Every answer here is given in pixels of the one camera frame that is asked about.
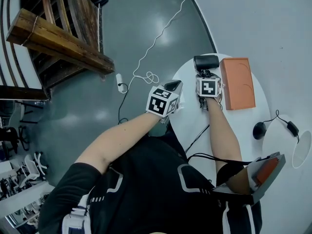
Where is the orange rectangular box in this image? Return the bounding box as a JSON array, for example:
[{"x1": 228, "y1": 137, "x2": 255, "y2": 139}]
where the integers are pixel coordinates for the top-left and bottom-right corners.
[{"x1": 220, "y1": 57, "x2": 256, "y2": 111}]

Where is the person's left forearm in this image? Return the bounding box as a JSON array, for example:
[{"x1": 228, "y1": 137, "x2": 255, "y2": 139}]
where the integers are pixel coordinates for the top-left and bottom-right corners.
[{"x1": 75, "y1": 111, "x2": 161, "y2": 173}]

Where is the white power strip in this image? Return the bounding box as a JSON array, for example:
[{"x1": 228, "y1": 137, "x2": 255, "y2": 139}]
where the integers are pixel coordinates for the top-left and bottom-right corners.
[{"x1": 116, "y1": 73, "x2": 127, "y2": 94}]

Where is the black lamp cord adapter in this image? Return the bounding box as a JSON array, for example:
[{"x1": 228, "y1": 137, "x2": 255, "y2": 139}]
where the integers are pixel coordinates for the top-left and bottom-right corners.
[{"x1": 263, "y1": 109, "x2": 300, "y2": 145}]

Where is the white office chair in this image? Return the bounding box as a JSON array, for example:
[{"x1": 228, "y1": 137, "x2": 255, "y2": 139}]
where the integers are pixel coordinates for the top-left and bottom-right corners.
[{"x1": 14, "y1": 151, "x2": 48, "y2": 187}]

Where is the person's right forearm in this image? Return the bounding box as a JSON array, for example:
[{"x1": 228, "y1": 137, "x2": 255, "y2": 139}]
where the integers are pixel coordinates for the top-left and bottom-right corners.
[{"x1": 207, "y1": 97, "x2": 243, "y2": 192}]

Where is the person's black shirt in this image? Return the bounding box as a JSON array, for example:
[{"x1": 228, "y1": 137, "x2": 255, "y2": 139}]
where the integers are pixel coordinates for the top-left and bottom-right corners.
[{"x1": 38, "y1": 134, "x2": 263, "y2": 234}]

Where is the black floor cable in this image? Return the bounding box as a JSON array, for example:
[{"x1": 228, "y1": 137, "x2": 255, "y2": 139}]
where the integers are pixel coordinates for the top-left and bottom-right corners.
[{"x1": 117, "y1": 83, "x2": 129, "y2": 124}]

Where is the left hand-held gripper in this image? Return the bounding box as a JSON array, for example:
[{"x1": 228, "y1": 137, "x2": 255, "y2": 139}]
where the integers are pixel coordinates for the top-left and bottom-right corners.
[{"x1": 145, "y1": 80, "x2": 185, "y2": 124}]

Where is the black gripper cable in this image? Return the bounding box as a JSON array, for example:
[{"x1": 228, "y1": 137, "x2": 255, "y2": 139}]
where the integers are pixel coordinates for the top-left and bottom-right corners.
[{"x1": 184, "y1": 124, "x2": 247, "y2": 167}]

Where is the white chest harness strap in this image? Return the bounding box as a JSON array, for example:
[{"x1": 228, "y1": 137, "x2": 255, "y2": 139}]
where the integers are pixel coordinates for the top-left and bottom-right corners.
[{"x1": 62, "y1": 194, "x2": 91, "y2": 234}]

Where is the dark wooden staircase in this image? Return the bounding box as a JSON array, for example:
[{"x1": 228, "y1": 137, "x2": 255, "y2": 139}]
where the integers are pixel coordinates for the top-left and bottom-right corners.
[{"x1": 0, "y1": 0, "x2": 115, "y2": 101}]

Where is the black cylindrical device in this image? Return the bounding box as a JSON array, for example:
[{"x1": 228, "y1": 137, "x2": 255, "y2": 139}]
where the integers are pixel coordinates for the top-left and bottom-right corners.
[{"x1": 193, "y1": 54, "x2": 220, "y2": 79}]

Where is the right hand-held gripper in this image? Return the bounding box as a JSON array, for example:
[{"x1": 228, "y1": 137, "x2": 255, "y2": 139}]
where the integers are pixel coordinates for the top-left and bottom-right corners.
[{"x1": 195, "y1": 73, "x2": 222, "y2": 112}]

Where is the white curved desk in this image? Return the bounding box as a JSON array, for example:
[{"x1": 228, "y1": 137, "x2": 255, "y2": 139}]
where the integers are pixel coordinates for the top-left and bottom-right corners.
[{"x1": 168, "y1": 53, "x2": 281, "y2": 190}]

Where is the white power cable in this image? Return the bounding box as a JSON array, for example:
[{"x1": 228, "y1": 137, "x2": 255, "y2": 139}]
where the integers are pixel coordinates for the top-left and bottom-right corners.
[{"x1": 126, "y1": 0, "x2": 191, "y2": 94}]

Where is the white shade table lamp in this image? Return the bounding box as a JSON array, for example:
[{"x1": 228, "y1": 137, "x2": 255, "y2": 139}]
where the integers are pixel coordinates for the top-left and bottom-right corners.
[{"x1": 253, "y1": 115, "x2": 312, "y2": 169}]

